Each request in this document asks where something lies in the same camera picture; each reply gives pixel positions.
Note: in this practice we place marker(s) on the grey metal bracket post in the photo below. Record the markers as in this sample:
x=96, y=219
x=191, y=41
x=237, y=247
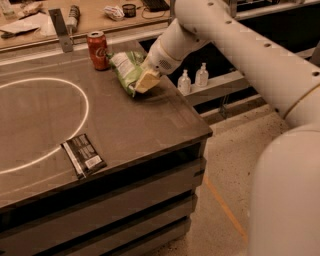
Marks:
x=61, y=30

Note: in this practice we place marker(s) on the right clear sanitizer bottle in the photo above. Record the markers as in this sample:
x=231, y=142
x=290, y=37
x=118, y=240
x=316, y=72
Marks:
x=202, y=75

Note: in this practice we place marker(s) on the small black cup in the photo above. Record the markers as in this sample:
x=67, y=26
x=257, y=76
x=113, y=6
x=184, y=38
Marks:
x=129, y=10

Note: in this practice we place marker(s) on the caulk tube on bench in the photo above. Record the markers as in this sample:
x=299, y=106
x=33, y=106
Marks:
x=73, y=19

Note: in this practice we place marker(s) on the white papers on bench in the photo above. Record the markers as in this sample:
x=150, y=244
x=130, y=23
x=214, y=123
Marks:
x=39, y=21

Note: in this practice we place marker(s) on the green jalapeno chip bag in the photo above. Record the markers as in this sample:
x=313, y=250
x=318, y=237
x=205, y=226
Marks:
x=127, y=66

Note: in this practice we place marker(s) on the black keyboard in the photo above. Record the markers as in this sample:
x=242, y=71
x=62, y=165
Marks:
x=156, y=5

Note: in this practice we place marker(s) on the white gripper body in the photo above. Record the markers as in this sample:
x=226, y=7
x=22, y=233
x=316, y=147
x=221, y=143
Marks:
x=159, y=60

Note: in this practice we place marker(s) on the red coca-cola can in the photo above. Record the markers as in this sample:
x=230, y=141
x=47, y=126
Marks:
x=97, y=46

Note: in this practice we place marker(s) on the white crumpled packet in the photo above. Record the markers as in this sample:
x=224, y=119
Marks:
x=114, y=12

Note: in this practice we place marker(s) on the black rxbar chocolate bar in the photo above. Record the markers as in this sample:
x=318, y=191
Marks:
x=83, y=156

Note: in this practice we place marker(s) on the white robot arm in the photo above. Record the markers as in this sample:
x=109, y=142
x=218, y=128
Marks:
x=284, y=215

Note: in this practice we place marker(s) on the dark drawer cabinet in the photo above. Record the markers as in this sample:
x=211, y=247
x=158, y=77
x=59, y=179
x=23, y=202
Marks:
x=129, y=211

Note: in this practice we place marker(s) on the left clear sanitizer bottle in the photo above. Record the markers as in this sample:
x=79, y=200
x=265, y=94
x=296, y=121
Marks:
x=184, y=83

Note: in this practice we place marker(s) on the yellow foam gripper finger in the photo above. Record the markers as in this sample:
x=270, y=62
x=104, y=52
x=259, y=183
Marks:
x=147, y=80

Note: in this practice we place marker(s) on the clear sanitizer bottle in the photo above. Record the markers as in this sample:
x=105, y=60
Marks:
x=202, y=75
x=184, y=83

